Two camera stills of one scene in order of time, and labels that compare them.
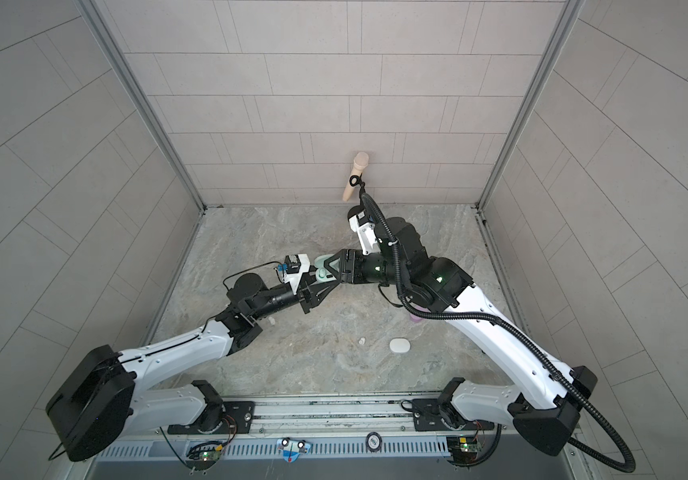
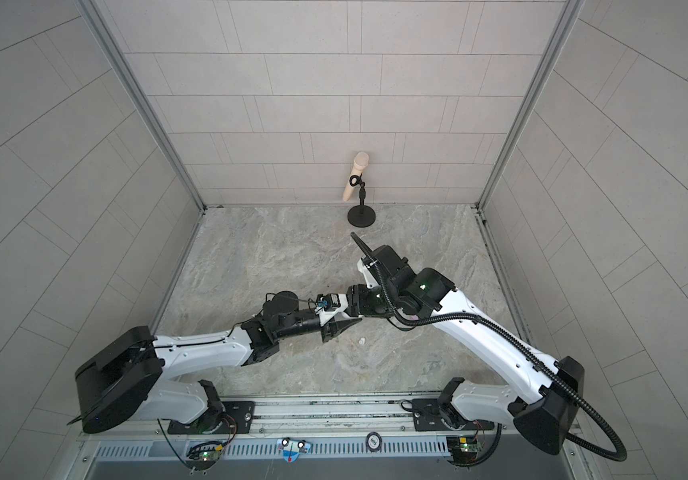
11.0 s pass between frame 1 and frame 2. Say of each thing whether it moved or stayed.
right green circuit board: stayed
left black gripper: moved
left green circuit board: stayed
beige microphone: stayed
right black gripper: moved
